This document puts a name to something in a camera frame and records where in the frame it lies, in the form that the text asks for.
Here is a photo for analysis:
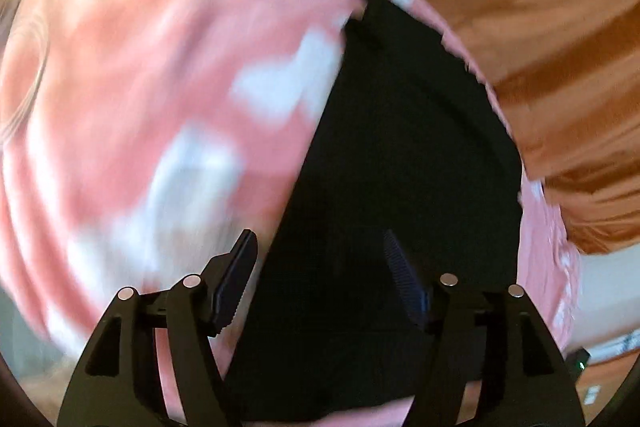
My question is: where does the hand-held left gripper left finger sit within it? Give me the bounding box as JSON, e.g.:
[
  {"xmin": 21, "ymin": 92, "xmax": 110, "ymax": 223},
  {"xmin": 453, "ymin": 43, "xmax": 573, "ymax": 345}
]
[{"xmin": 57, "ymin": 229, "xmax": 259, "ymax": 427}]

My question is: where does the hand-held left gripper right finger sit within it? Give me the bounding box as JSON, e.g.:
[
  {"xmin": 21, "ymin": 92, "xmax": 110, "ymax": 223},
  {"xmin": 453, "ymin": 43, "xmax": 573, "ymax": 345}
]
[{"xmin": 382, "ymin": 229, "xmax": 587, "ymax": 427}]

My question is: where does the black small garment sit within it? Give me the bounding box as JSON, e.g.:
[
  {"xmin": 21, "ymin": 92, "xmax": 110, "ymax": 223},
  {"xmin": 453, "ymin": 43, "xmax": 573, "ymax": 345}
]
[{"xmin": 222, "ymin": 0, "xmax": 524, "ymax": 422}]

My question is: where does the pink blanket with white print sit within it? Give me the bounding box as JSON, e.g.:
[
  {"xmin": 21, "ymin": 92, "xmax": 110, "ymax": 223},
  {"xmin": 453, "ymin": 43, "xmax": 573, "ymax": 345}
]
[{"xmin": 0, "ymin": 0, "xmax": 583, "ymax": 427}]

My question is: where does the orange-brown bed sheet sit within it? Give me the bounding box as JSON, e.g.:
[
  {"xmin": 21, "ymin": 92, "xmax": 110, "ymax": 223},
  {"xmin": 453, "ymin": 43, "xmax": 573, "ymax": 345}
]
[{"xmin": 320, "ymin": 0, "xmax": 640, "ymax": 255}]

